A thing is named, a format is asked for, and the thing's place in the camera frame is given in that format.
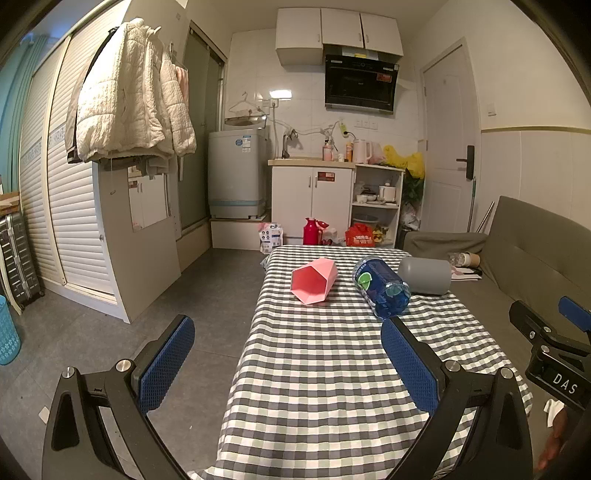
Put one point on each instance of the grey suitcase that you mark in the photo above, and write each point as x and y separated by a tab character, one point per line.
18	263

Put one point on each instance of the white open shelf unit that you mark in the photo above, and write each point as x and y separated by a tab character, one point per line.
397	184

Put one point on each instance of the blue plastic basket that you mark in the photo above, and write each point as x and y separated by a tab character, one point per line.
8	332

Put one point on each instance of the grey cup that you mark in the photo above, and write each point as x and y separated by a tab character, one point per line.
425	275

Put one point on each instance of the white power strip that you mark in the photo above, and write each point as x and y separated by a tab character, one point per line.
343	128

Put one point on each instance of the pink cup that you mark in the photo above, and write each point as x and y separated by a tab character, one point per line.
314	281

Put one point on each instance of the white door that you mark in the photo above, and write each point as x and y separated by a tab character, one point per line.
445	134

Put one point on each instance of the white wall cabinets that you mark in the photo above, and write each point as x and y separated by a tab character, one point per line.
337	30

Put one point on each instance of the white clothes hanger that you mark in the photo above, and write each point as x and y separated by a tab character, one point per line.
242	105

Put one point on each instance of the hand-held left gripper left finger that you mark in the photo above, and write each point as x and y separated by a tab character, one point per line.
168	364

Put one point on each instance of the pale pink electric kettle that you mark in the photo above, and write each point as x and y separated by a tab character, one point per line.
362	151

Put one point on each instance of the brown paper cup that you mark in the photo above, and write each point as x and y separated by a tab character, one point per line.
472	259

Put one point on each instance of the orange bottle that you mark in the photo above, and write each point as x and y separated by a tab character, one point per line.
349	153

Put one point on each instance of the pink hanging garment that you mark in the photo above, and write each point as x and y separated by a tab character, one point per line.
183	81

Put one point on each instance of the pink soap bottle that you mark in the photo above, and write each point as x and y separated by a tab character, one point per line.
327	152

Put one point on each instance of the person's right hand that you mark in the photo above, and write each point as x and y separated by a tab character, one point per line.
554	438

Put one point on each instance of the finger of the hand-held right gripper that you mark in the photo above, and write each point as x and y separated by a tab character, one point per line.
531	318
575	311

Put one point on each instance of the white puffer jacket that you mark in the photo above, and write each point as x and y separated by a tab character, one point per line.
124	92

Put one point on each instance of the glass shower door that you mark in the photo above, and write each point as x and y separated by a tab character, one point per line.
196	138

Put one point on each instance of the grey sofa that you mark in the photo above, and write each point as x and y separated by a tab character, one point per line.
508	258

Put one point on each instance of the white washing machine platform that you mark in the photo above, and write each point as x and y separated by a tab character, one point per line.
238	233

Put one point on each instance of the mop sticks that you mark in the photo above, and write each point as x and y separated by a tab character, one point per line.
475	207

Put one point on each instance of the white paper scrap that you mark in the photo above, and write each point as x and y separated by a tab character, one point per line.
553	410

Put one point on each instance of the white wall socket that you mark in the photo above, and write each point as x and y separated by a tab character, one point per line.
274	105

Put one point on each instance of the yellow plastic bag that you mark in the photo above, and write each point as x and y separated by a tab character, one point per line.
406	161

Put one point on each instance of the papers on sofa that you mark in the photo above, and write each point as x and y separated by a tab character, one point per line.
464	273

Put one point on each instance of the white sink cabinet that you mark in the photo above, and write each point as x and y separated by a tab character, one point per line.
309	198

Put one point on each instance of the white pot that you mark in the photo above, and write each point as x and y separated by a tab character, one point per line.
388	193

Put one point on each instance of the grey washing machine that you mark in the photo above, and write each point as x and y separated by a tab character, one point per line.
235	175

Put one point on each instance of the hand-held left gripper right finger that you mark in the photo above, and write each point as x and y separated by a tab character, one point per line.
411	364

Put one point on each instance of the blue plastic bottle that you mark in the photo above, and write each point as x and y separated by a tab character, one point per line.
381	288

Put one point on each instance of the red thermos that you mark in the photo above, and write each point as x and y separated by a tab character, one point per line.
309	232

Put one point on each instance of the clear plastic bottle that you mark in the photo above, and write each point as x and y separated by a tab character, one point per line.
456	258

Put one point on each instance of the metal faucet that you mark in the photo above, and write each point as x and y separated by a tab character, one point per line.
287	144

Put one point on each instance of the white printed packet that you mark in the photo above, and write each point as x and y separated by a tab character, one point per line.
271	239

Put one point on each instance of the checkered tablecloth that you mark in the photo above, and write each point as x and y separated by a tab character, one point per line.
323	369

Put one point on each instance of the white shutter wardrobe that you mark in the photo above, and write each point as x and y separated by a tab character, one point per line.
51	198

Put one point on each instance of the black range hood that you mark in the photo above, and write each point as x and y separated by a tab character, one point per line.
360	81

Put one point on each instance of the red shopping bag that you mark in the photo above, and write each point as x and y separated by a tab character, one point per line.
360	236

